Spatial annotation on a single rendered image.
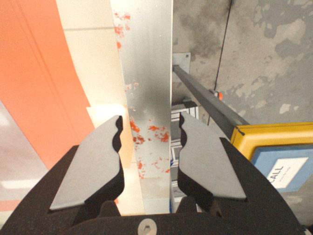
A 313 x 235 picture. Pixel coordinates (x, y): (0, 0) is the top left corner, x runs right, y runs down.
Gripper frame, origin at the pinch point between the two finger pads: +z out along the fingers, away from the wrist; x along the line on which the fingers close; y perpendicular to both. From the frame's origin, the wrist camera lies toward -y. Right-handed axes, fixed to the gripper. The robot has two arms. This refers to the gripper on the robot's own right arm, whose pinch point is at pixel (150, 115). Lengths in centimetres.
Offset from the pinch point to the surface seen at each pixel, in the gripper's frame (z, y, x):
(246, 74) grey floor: 98, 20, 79
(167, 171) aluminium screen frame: -0.8, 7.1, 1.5
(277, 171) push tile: 1.2, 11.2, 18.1
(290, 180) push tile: 1.2, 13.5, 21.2
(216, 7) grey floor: 98, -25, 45
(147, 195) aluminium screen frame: -0.8, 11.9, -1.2
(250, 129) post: 4.1, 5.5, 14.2
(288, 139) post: 2.9, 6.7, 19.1
